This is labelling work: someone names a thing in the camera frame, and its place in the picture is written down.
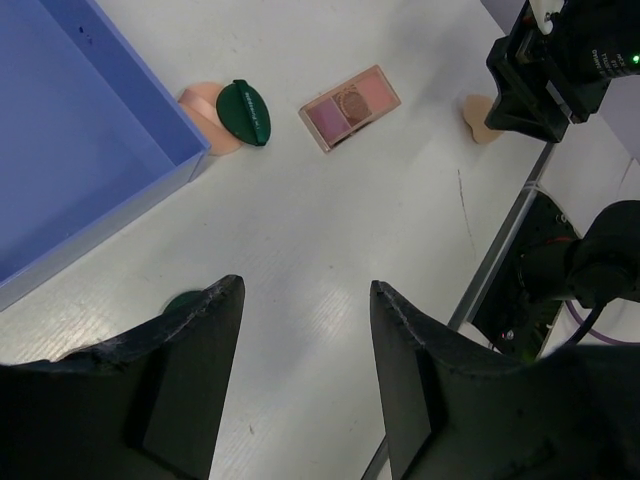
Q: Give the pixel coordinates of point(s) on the three-colour blush palette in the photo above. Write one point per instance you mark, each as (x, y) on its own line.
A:
(341, 112)

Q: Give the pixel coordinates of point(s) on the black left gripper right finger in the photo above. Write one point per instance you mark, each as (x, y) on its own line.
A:
(454, 409)

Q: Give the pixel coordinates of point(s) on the peach round puff with ribbon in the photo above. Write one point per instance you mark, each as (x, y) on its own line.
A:
(199, 103)

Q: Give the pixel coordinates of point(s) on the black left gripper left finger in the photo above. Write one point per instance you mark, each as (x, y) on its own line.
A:
(146, 404)

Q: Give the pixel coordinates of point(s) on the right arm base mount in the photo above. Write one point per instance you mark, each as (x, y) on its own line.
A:
(527, 292)

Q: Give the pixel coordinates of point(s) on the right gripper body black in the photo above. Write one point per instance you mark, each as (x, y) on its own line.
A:
(555, 66)

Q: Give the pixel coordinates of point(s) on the beige gourd sponge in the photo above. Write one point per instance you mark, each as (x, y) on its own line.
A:
(475, 110)

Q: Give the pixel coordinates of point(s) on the purple plastic bin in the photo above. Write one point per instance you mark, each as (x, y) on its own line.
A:
(90, 138)

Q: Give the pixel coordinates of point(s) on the green puff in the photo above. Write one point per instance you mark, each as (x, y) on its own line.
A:
(183, 303)
(244, 114)

